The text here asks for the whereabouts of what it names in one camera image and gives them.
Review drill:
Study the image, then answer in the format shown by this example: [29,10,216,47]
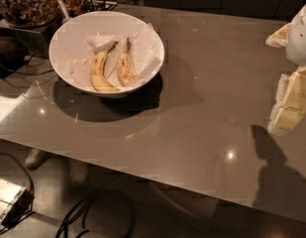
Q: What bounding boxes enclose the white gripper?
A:
[265,4,306,136]

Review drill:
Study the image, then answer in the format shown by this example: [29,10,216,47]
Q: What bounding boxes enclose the spotted yellow banana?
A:
[116,40,137,86]

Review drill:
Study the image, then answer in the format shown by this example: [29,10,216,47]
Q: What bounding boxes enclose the white ceramic bowl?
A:
[49,12,164,98]

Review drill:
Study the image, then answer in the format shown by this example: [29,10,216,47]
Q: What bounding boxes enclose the left yellow banana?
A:
[90,42,118,92]

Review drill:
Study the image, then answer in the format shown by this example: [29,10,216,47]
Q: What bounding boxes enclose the white paper napkin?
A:
[66,24,160,92]

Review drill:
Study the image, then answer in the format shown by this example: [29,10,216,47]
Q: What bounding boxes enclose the dark snack tray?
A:
[62,0,117,18]

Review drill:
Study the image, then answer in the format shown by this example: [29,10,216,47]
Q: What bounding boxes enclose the glass jar of nuts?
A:
[0,0,57,28]

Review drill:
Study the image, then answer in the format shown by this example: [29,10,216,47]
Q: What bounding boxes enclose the dark object left edge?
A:
[0,37,29,78]

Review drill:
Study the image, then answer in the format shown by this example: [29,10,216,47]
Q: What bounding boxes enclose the silver box on floor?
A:
[0,178,27,226]

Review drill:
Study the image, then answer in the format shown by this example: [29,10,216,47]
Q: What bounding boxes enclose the white utensil handle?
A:
[56,0,71,24]

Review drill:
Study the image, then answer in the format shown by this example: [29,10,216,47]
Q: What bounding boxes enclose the black floor cable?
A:
[54,181,137,238]

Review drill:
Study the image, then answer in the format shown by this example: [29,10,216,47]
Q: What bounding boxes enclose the black cable on table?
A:
[0,47,57,89]

